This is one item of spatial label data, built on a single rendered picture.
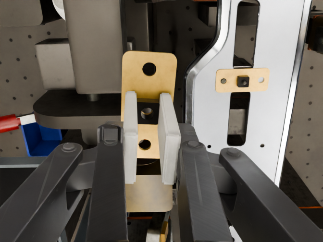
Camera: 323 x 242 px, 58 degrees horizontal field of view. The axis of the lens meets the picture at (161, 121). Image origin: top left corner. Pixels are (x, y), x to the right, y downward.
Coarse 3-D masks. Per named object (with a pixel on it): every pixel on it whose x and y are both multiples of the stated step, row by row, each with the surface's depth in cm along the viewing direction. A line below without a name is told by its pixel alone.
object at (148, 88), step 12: (132, 60) 20; (144, 60) 20; (156, 60) 20; (168, 60) 20; (132, 72) 20; (156, 72) 21; (168, 72) 21; (132, 84) 21; (144, 84) 21; (156, 84) 21; (168, 84) 21; (144, 96) 21; (156, 96) 21; (144, 108) 21; (156, 108) 21; (144, 120) 21; (156, 120) 21; (144, 132) 22; (156, 132) 22; (156, 144) 23; (144, 156) 23; (156, 156) 23
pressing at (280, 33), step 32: (224, 0) 42; (256, 0) 42; (288, 0) 42; (224, 32) 43; (256, 32) 44; (288, 32) 44; (192, 64) 46; (224, 64) 46; (256, 64) 46; (288, 64) 46; (192, 96) 48; (224, 96) 48; (256, 96) 48; (288, 96) 48; (224, 128) 50; (256, 128) 50; (288, 128) 51; (256, 160) 53
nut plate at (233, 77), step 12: (216, 72) 46; (228, 72) 46; (240, 72) 46; (252, 72) 46; (264, 72) 46; (216, 84) 47; (228, 84) 47; (240, 84) 46; (252, 84) 47; (264, 84) 47
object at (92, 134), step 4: (84, 132) 42; (88, 132) 42; (92, 132) 42; (96, 132) 42; (84, 136) 42; (88, 136) 42; (92, 136) 42; (96, 136) 42; (84, 140) 42; (88, 140) 42; (92, 140) 42; (96, 140) 42; (88, 144) 43; (92, 144) 43; (96, 144) 43
